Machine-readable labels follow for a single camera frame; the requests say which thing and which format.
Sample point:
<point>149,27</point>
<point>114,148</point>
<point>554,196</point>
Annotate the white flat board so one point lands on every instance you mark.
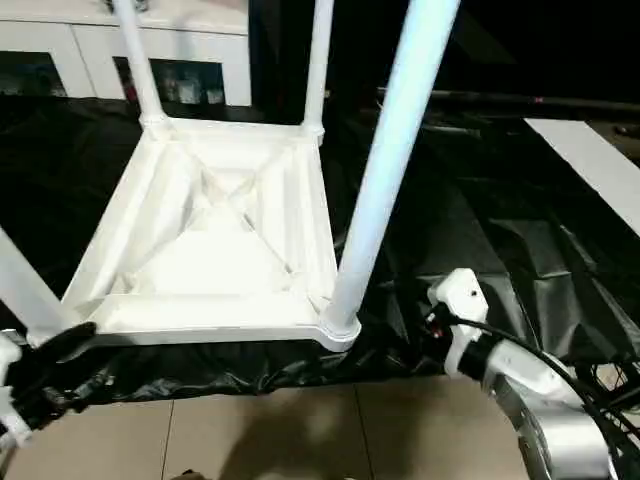
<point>590,165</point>

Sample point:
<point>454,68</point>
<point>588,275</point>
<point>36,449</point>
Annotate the white plastic table leg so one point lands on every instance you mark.
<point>395,150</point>
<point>135,60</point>
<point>28,290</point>
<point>318,65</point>

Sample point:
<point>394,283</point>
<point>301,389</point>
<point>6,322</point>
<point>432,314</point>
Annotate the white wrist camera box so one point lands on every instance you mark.
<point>460,295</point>
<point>10,390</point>

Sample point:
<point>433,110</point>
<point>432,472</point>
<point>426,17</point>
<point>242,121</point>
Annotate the white plastic table top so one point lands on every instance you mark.
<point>220,240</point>

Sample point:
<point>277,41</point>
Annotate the black mat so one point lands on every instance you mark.
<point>480,230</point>

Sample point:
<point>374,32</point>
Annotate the white cabinet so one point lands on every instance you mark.
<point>190,45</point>

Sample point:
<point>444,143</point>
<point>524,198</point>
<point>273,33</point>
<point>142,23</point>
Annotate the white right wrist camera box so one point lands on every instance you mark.
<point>460,295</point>

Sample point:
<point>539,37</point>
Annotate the black floor stand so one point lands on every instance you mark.
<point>618,385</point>

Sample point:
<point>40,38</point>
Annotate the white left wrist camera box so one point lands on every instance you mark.
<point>10,390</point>

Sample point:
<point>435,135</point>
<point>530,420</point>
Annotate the grey robot foot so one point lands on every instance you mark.
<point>187,476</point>

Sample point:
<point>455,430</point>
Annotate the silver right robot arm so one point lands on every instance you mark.
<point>560,420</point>

